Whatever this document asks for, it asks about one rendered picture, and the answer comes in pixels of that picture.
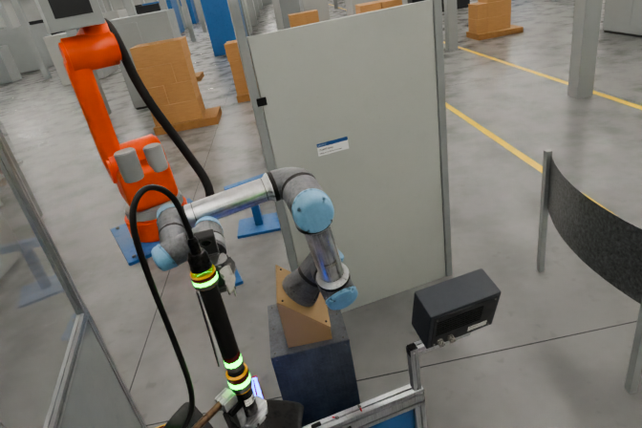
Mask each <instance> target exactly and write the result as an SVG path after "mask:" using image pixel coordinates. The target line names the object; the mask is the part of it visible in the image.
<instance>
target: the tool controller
mask: <svg viewBox="0 0 642 428"><path fill-rule="evenodd" d="M500 296H501V291H500V290H499V288H498V287H497V286H496V285H495V283H494V282H493V281H492V280H491V279H490V277H489V276H488V275H487V274H486V273H485V271H484V270H483V269H482V268H479V269H477V270H474V271H471V272H468V273H465V274H463V275H461V276H458V277H455V278H452V279H449V280H447V281H444V282H441V283H438V284H435V285H433V286H431V287H428V288H425V289H420V290H417V291H415V295H414V305H413V315H412V325H413V327H414V329H415V330H416V332H417V334H418V336H419V338H420V340H421V341H422V343H423V345H424V346H425V348H426V349H429V348H432V347H434V346H437V345H439V346H440V347H441V348H442V347H444V346H445V343H444V342H446V341H449V342H450V343H454V342H455V341H456V338H457V337H459V336H462V335H464V334H467V333H470V332H473V331H475V330H478V329H481V328H483V327H486V326H488V325H491V324H492V321H493V318H494V315H495V311H496V308H497V306H498V302H499V299H500Z"/></svg>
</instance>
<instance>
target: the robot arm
mask: <svg viewBox="0 0 642 428"><path fill-rule="evenodd" d="M281 200H284V201H285V203H286V204H287V206H288V208H289V211H290V214H291V216H292V219H293V220H294V223H295V226H296V228H297V230H298V231H299V232H300V233H302V234H304V235H305V237H306V240H307V243H308V246H309V248H310V253H309V255H308V256H307V257H306V259H305V260H304V261H303V263H302V264H301V265H300V267H299V268H298V269H296V270H295V271H293V272H292V273H290V274H288V275H287V276H286V277H285V279H284V280H283V282H282V286H283V289H284V291H285V293H286V294H287V295H288V297H289V298H290V299H292V300H293V301H294V302H296V303H297V304H299V305H301V306H304V307H311V306H313V305H314V303H315V302H316V301H317V298H318V295H319V292H321V294H322V296H323V298H324V300H325V303H326V305H328V307H329V308H330V309H331V310H342V309H345V308H346V307H348V306H349V305H350V304H352V303H353V301H355V299H356V298H357V295H358V292H357V289H356V287H355V286H354V284H353V281H352V279H351V275H350V273H349V270H348V268H347V267H346V266H345V265H344V264H342V262H343V260H344V255H343V254H342V252H341V251H340V250H338V249H337V246H336V243H335V240H334V237H333V234H332V228H331V224H332V219H333V215H334V209H333V205H332V201H331V199H330V198H329V196H328V195H327V194H326V193H325V192H324V190H323V189H322V187H321V186H320V184H319V183H318V181H317V180H316V178H315V177H314V176H313V174H312V173H311V172H310V171H308V170H306V169H304V168H300V167H284V168H279V169H275V170H272V171H269V172H267V173H265V174H264V176H263V178H260V179H257V180H255V181H252V182H247V183H244V184H241V185H239V186H236V187H233V188H230V189H227V190H226V191H223V192H220V193H217V194H214V195H212V196H209V197H206V198H203V199H200V200H198V201H195V202H193V203H188V204H185V205H183V206H182V208H183V210H184V212H185V215H186V217H187V220H188V222H189V224H190V226H191V229H192V232H193V235H194V236H196V238H197V239H198V241H199V244H200V247H202V248H203V249H205V250H206V251H207V252H208V255H209V258H210V260H211V262H212V264H213V265H214V266H215V268H216V270H217V273H218V276H219V283H218V287H219V290H220V293H222V292H225V291H227V292H228V294H231V293H232V291H233V292H234V295H235V297H236V291H235V289H236V287H235V281H236V277H235V271H236V269H237V268H236V265H235V262H234V261H233V260H232V259H231V257H228V255H227V254H226V244H225V238H224V231H223V228H222V227H221V224H220V222H219V221H218V220H219V219H221V218H223V217H226V216H229V215H231V214H234V213H237V212H240V211H242V210H245V209H248V208H251V207H252V206H255V205H258V204H260V203H265V202H268V201H274V202H278V201H281ZM157 227H158V230H159V238H160V244H159V245H156V246H154V247H153V248H152V251H151V253H152V257H153V260H154V262H155V264H156V265H157V267H158V268H159V269H160V270H163V271H167V270H168V269H171V268H175V267H177V266H178V265H180V264H182V263H184V262H186V261H187V257H188V253H189V251H190V250H189V247H188V244H187V238H188V237H187V234H186V231H185V229H184V226H183V223H182V219H181V217H180V215H179V213H178V211H177V209H176V207H175V206H174V204H173V203H168V204H165V205H163V206H161V207H160V208H159V210H158V212H157Z"/></svg>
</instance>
